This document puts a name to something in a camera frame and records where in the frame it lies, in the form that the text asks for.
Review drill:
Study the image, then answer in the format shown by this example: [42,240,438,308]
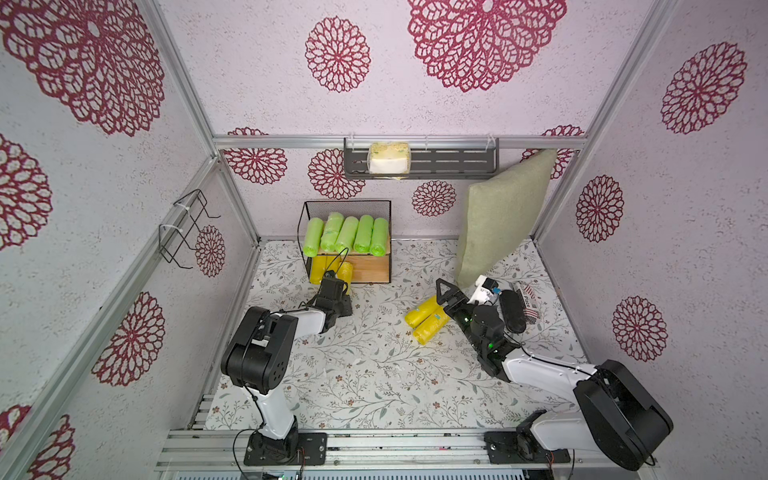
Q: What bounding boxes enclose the yellow bag roll top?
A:
[404,295,439,329]

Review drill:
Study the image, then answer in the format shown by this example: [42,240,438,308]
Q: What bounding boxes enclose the yellow bag roll front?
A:
[309,255,329,285]

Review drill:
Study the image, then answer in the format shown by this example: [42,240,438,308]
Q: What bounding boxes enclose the black wire wooden shelf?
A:
[296,199,392,284]

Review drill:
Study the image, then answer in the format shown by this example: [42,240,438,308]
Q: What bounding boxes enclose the green bag roll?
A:
[302,217,324,258]
[335,216,359,252]
[353,215,375,254]
[369,217,389,257]
[320,212,345,252]

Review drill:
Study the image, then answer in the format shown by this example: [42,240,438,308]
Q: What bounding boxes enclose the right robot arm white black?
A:
[436,276,674,471]

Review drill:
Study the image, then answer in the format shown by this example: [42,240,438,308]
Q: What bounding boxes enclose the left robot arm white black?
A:
[220,272,352,442]

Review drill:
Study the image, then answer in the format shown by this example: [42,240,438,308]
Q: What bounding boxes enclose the black oval object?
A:
[499,289,527,334]

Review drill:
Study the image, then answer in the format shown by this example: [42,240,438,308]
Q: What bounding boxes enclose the green cushion pillow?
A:
[455,149,557,288]

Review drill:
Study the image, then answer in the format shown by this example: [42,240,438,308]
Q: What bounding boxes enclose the white yellow sponge block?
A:
[367,142,411,176]

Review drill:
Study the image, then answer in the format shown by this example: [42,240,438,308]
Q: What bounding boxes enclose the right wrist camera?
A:
[469,275,501,305]

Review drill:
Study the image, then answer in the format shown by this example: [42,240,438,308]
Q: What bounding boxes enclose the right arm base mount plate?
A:
[483,431,571,466]

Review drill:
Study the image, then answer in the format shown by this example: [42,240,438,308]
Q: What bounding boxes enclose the grey wall mounted rack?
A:
[343,137,499,180]

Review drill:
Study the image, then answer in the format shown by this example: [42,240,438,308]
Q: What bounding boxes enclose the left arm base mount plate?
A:
[243,422,328,467]

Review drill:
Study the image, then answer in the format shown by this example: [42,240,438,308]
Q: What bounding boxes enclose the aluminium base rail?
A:
[150,429,613,478]

